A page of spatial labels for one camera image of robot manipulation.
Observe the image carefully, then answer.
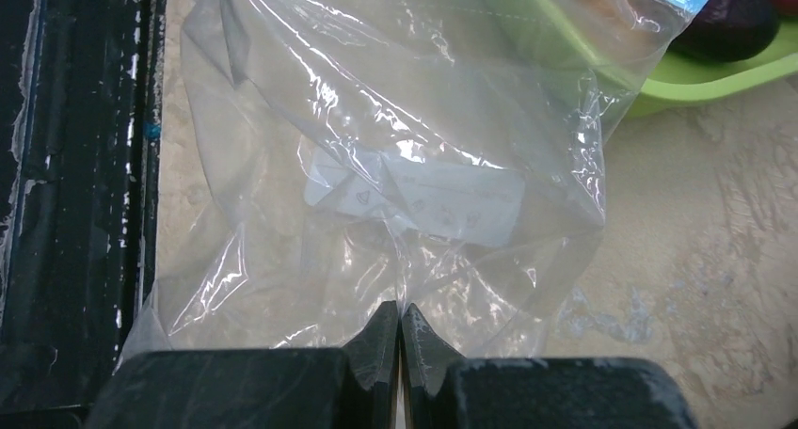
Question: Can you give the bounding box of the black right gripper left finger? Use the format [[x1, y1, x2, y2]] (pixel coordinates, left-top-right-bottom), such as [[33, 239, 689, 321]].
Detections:
[[343, 301, 399, 428]]

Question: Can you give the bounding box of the green plastic tray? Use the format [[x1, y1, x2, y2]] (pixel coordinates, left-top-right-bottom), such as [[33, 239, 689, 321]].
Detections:
[[473, 0, 798, 119]]

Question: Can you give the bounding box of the purple fake eggplant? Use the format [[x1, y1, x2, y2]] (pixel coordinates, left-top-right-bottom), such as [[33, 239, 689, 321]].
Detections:
[[669, 0, 780, 63]]

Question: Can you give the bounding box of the clear zip top bag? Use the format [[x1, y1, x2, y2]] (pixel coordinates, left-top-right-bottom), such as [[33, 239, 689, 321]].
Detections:
[[115, 0, 727, 368]]

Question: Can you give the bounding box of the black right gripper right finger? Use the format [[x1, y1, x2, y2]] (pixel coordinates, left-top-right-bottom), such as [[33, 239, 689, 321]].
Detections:
[[401, 304, 463, 428]]

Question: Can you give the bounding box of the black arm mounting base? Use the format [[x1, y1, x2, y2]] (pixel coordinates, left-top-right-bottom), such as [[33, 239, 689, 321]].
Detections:
[[1, 0, 167, 428]]

